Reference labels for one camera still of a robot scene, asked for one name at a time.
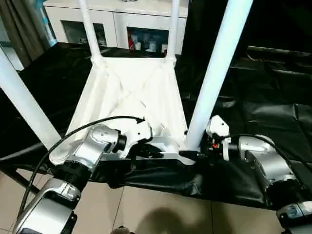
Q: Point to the white plastic table leg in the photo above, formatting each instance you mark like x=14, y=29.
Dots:
x=24, y=97
x=217, y=68
x=173, y=29
x=90, y=29

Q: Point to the teal plastic object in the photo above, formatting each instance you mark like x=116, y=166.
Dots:
x=48, y=22

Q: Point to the grey curtain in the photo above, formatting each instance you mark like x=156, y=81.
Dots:
x=22, y=29

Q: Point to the black metal table frame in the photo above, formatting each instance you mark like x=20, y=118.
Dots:
x=14, y=175

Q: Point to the white plastic table top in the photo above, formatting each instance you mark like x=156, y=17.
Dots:
x=131, y=92

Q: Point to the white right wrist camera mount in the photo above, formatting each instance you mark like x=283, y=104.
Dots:
x=219, y=129

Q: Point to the white glass-door cabinet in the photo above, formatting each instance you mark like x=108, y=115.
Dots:
x=117, y=19

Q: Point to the black table mat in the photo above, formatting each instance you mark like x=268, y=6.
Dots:
x=263, y=107

